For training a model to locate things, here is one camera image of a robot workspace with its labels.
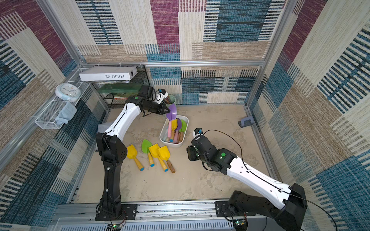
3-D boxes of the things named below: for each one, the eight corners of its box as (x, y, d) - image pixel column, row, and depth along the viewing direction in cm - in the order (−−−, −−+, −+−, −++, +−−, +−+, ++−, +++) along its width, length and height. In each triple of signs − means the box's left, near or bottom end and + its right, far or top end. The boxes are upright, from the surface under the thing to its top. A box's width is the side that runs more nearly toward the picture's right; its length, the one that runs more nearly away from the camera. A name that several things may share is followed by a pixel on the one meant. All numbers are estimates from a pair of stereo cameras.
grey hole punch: (240, 128, 108) (242, 124, 105) (236, 122, 112) (238, 119, 109) (253, 123, 111) (255, 120, 108) (249, 118, 114) (250, 115, 111)
